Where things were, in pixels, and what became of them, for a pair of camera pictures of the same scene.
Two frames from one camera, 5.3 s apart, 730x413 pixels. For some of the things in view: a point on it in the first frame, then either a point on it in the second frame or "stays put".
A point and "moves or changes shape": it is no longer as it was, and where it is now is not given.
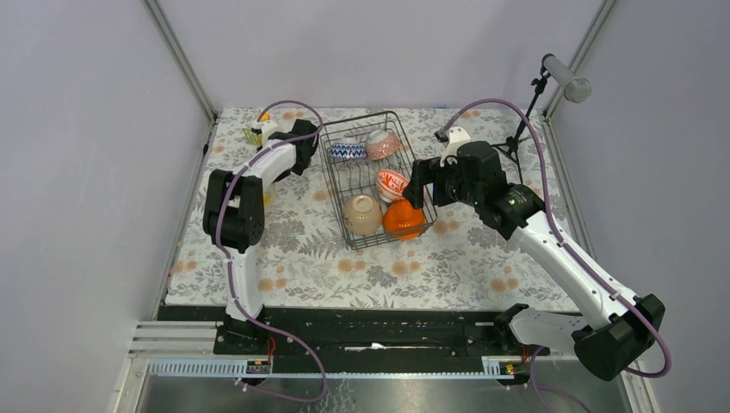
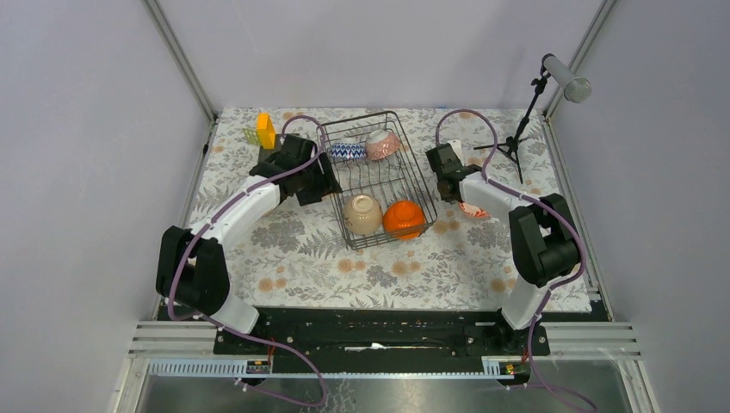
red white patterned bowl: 391,184 moves or changes shape
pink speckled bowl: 380,144 stays put
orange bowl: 403,220 stays put
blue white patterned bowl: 349,151 stays put
